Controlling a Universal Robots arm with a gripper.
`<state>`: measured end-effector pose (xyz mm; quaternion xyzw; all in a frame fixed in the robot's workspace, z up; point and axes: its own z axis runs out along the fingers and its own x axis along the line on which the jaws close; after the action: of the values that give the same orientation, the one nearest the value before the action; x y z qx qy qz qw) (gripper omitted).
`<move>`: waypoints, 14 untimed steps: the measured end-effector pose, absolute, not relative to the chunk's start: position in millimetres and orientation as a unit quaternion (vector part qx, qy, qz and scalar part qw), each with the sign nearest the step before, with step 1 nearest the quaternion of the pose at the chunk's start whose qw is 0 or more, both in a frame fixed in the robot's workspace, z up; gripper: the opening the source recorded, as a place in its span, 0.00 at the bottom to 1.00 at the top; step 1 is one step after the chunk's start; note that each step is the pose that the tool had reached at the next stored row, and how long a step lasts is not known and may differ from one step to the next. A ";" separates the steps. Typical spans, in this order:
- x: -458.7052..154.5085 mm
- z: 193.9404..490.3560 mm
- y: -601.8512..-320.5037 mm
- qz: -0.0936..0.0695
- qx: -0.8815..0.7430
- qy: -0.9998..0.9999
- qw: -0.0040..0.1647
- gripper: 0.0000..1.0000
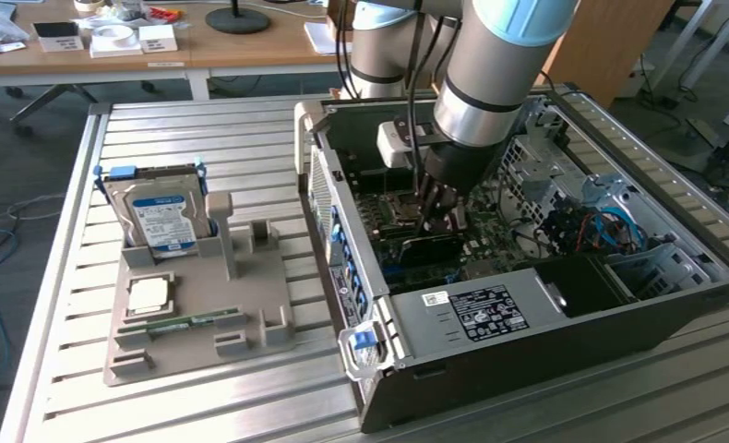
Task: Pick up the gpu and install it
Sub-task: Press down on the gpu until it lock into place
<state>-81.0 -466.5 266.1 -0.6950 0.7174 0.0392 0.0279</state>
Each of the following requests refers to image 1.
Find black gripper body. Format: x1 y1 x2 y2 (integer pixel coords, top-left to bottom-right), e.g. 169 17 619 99
423 140 505 193

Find graphics card with metal bracket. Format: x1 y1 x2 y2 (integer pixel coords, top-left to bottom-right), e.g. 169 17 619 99
397 232 467 269

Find CPU socket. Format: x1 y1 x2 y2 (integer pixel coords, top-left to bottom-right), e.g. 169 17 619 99
388 187 429 227

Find green motherboard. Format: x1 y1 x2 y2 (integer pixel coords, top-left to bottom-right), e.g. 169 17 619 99
352 161 527 296

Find silver chipset heatsink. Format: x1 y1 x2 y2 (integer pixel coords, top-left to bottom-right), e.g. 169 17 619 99
467 260 501 280

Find perforated silver disk bay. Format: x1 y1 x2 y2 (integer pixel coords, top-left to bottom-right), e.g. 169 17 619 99
500 133 588 222

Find grey power supply unit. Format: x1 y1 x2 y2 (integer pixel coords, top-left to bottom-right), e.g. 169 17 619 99
373 269 573 365

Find black plastic shroud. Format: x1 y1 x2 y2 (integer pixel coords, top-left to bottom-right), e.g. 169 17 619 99
533 256 641 319

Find white paper stack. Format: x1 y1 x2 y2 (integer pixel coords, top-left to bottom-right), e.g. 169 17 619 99
305 20 354 55

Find black open PC case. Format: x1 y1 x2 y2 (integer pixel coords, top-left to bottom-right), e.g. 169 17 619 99
294 82 729 435

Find slotted silver disk bay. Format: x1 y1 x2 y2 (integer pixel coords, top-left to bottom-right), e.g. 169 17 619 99
604 242 715 301

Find wooden cabinet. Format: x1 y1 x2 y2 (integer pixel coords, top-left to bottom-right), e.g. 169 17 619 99
536 0 678 110

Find grey parts rack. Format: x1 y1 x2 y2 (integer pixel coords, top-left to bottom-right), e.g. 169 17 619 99
103 191 298 389

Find hard disk with blue carrier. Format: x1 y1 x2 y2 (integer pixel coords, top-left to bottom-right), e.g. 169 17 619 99
93 159 216 259

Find black round lamp base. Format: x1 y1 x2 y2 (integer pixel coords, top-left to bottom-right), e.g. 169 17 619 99
205 0 273 34

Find green RAM stick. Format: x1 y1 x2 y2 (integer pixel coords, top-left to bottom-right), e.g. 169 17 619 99
118 309 244 333

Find silver CPU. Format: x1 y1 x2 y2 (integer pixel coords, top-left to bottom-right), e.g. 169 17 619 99
127 278 173 315

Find plain white box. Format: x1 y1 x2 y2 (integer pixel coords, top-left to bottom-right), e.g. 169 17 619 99
137 24 180 54

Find red small item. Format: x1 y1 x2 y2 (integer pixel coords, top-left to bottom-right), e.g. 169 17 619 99
146 5 185 23

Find white boxes on desk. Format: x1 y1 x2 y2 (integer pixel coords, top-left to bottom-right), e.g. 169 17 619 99
87 25 143 59

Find white box with black top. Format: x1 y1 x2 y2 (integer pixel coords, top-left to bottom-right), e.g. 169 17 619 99
31 21 87 53

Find wooden desk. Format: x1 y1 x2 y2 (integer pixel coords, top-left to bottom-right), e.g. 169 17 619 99
0 0 531 89

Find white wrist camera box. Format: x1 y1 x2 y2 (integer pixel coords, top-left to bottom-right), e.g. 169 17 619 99
376 120 447 170

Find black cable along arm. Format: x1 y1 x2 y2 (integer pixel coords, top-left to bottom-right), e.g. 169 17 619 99
405 13 448 186

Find red wire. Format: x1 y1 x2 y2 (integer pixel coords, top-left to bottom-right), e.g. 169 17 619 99
577 216 607 253

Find blue wire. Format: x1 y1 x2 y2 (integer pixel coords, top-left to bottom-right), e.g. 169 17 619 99
592 210 649 253

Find case handle with blue latch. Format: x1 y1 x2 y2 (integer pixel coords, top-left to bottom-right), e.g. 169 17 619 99
338 320 397 382

